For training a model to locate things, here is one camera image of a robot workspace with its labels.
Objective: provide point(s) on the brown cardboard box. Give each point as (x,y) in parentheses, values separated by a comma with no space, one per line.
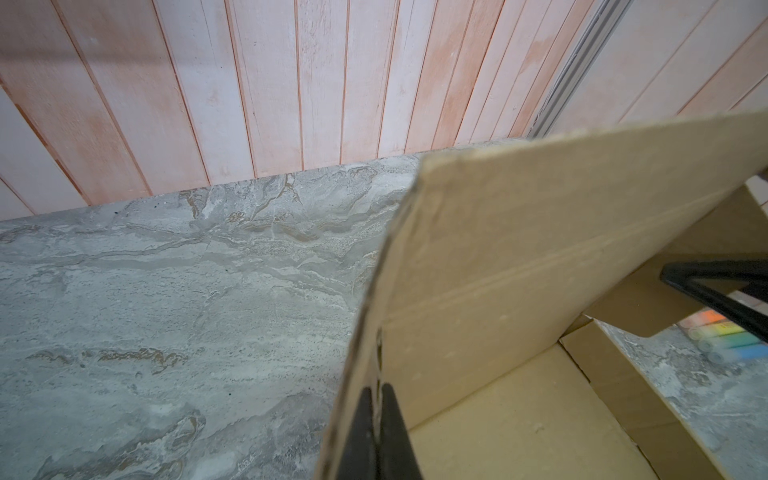
(502,266)

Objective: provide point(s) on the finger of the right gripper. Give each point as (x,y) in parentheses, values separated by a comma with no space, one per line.
(683,276)

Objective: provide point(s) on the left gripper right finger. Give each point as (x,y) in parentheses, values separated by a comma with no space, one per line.
(397,460)

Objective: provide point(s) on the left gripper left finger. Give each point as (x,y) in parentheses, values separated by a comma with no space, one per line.
(359,457)

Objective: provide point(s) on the pack of coloured markers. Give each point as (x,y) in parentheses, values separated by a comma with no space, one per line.
(721,340)

